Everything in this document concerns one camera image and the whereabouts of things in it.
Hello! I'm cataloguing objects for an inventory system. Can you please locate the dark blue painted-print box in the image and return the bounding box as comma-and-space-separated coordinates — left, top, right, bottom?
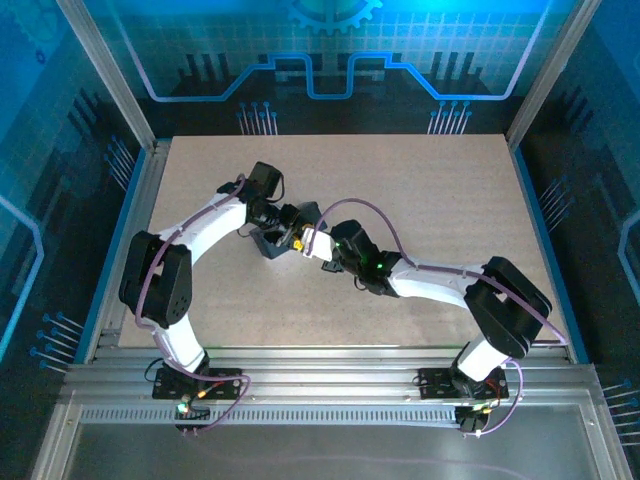
249, 199, 323, 262

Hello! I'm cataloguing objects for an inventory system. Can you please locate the grey metal floor panel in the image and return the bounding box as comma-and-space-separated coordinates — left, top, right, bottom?
29, 399, 629, 480

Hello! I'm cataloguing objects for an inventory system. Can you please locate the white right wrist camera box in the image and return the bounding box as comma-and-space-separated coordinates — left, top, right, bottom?
301, 227, 336, 262

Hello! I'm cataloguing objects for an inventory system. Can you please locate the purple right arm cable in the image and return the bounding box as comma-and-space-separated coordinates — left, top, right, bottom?
308, 198, 569, 439

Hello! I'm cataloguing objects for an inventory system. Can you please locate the aluminium side frame rail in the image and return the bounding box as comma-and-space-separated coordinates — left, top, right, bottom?
82, 140, 173, 365

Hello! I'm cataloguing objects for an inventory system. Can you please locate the aluminium front frame rail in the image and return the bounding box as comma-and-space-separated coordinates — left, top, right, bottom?
59, 346, 602, 407

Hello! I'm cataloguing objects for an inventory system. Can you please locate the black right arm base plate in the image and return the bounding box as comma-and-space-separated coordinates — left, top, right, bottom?
416, 367, 511, 402

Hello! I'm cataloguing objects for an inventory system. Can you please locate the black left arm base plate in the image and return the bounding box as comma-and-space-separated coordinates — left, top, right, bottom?
151, 367, 245, 402

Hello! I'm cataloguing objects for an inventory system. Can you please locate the slotted grey cable duct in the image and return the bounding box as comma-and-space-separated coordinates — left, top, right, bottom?
78, 405, 465, 428

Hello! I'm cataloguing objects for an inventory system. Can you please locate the aluminium frame post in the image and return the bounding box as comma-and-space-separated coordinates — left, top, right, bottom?
54, 0, 160, 154
504, 0, 604, 151

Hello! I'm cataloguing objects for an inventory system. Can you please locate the black left cable connector block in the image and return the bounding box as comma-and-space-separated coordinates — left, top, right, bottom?
173, 403, 212, 434

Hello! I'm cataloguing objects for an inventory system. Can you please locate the black cable connector block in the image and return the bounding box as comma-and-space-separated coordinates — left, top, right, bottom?
456, 405, 490, 436
173, 403, 212, 434

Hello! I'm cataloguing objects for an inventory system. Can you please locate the black right cable connector block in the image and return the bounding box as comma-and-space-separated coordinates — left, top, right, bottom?
456, 405, 490, 436

